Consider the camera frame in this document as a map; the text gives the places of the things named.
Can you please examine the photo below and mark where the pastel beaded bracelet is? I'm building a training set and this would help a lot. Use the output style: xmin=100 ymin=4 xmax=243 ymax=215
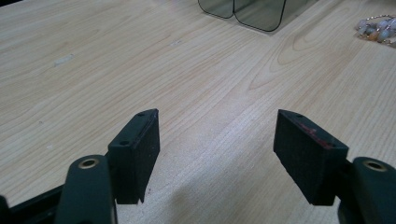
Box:
xmin=354 ymin=14 xmax=396 ymax=49

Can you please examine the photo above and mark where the clear acrylic organizer box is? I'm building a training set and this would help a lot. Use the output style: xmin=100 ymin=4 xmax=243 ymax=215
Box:
xmin=197 ymin=0 xmax=319 ymax=33

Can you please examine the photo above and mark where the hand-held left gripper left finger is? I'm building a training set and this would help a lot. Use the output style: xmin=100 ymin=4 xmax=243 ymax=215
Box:
xmin=54 ymin=107 xmax=161 ymax=224

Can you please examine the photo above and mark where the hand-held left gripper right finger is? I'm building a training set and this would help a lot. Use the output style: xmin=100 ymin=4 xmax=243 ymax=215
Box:
xmin=273 ymin=108 xmax=396 ymax=224

